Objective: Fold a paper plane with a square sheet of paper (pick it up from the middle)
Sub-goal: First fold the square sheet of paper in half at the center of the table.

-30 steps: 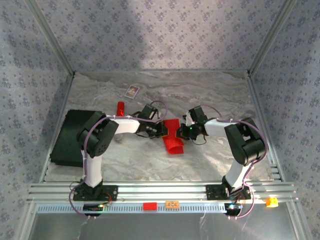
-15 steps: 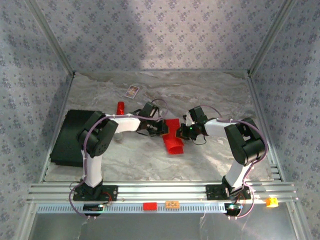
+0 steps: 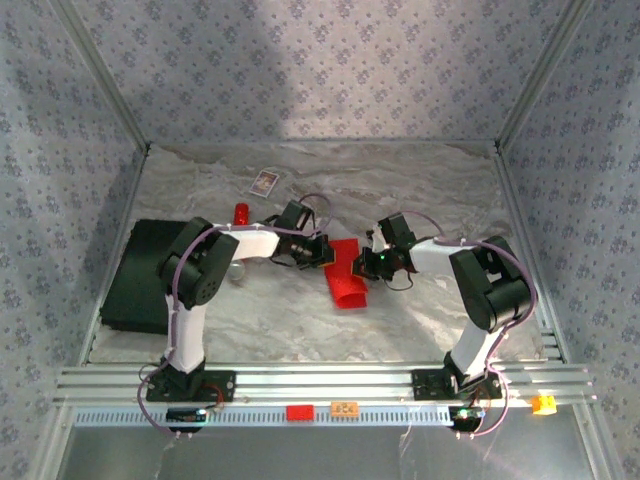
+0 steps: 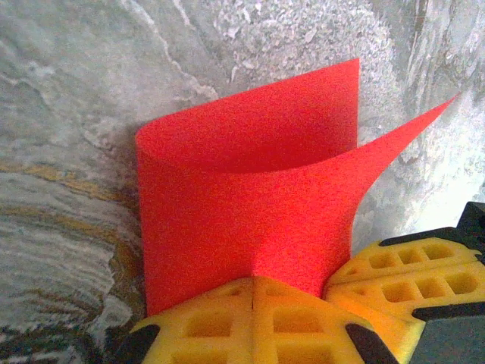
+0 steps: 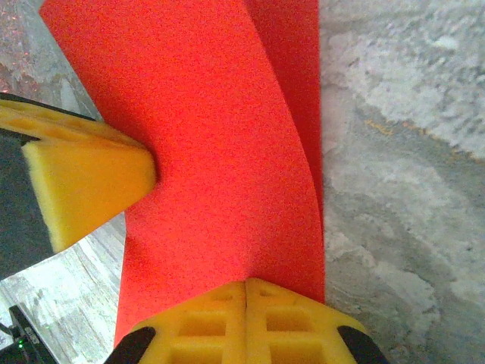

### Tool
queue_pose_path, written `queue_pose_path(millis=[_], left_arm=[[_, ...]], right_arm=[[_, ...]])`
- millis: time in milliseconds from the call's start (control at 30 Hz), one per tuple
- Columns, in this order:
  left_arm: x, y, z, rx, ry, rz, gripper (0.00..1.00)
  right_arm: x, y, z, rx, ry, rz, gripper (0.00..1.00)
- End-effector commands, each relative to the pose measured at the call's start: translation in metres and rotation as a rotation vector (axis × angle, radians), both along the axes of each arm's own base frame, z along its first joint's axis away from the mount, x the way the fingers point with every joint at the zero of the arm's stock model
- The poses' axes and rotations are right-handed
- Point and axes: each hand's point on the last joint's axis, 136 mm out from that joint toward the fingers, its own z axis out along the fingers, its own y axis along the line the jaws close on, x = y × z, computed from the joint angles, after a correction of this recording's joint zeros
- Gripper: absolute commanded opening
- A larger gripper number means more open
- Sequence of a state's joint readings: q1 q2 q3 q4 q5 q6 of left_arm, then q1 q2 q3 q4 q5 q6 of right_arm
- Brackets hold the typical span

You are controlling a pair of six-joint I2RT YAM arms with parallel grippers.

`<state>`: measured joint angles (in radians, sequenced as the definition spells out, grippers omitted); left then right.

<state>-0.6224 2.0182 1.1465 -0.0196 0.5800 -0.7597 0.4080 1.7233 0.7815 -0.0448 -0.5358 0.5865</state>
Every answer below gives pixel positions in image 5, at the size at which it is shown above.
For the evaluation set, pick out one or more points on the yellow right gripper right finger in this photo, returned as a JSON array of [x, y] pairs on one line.
[[295, 333]]

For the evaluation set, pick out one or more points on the red square paper sheet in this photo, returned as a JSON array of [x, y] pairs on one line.
[[212, 151]]

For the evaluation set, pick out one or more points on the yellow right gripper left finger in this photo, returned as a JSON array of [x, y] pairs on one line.
[[197, 333]]

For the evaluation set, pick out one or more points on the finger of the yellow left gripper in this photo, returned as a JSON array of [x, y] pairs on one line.
[[91, 182]]

